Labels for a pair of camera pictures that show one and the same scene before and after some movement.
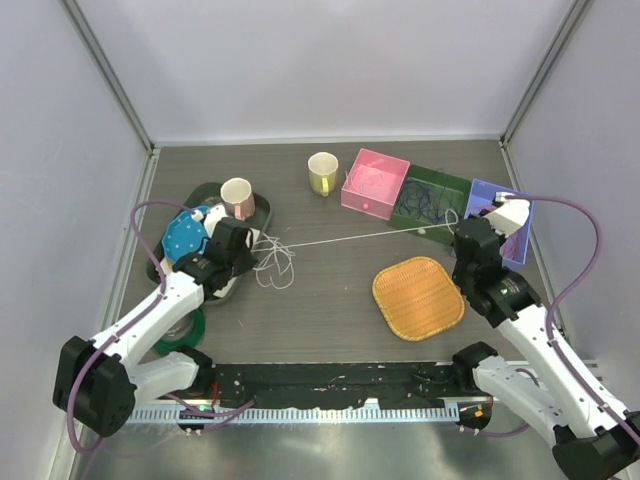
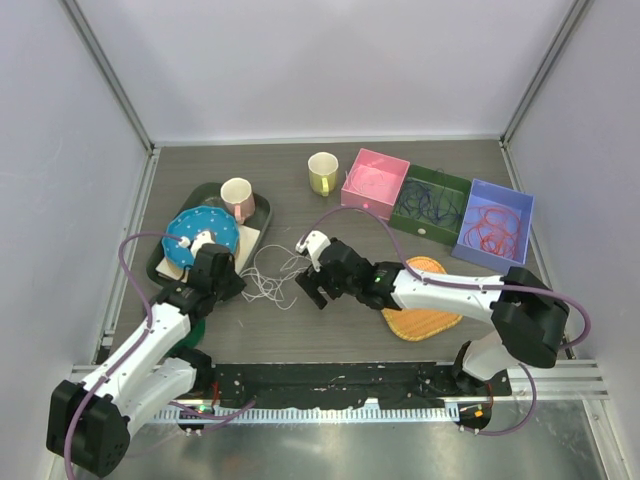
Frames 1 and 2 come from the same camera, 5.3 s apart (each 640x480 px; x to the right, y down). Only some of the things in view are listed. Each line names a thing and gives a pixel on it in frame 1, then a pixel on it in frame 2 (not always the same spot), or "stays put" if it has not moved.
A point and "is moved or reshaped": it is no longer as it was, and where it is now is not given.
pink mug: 238,199 stays put
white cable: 280,271 is moved or reshaped
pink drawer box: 373,183 stays put
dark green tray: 201,195 stays put
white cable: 364,179 stays put
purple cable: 433,204 stays put
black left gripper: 246,262 to 237,284
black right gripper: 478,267 to 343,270
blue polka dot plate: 183,235 stays put
